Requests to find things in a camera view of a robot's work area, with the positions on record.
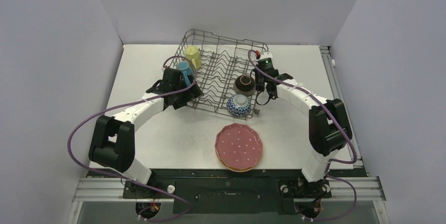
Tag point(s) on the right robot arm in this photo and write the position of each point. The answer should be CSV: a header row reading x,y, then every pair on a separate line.
x,y
329,126

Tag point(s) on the grey wire dish rack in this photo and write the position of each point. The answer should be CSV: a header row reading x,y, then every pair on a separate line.
x,y
223,60

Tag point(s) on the pink polka dot plate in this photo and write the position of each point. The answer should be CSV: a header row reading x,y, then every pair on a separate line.
x,y
238,140

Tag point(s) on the blue handled white mug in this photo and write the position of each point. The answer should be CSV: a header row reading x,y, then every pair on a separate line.
x,y
186,71

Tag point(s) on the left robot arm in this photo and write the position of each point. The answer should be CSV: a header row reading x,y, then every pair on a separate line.
x,y
113,140

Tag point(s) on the yellow plate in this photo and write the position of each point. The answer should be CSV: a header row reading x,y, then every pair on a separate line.
x,y
240,164

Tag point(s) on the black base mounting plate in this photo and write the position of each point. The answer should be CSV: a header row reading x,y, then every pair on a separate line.
x,y
222,191

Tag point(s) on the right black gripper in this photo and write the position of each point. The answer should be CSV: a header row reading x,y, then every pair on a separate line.
x,y
266,85

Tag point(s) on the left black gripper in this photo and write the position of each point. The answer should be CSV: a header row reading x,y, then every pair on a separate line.
x,y
191,93

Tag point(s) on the orange patterned small bowl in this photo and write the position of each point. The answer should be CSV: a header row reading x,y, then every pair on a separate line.
x,y
239,105

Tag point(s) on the dark brown glazed bowl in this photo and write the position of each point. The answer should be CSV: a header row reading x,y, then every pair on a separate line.
x,y
244,84

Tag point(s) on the yellow green mug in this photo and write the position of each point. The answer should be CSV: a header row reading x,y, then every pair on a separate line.
x,y
193,54

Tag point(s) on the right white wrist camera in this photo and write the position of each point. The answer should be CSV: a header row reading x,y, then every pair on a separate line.
x,y
265,56

